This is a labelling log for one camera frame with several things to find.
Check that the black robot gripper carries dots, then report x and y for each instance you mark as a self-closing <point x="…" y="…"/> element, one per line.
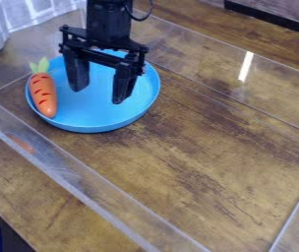
<point x="102" y="43"/>

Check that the orange toy carrot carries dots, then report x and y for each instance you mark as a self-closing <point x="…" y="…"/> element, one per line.
<point x="42" y="89"/>

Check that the blue round tray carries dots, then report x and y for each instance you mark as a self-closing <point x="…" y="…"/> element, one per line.
<point x="88" y="112"/>

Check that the black bar at back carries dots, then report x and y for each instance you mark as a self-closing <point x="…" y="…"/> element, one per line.
<point x="261" y="15"/>

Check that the clear acrylic barrier wall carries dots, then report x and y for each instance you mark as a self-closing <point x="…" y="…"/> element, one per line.
<point x="200" y="176"/>

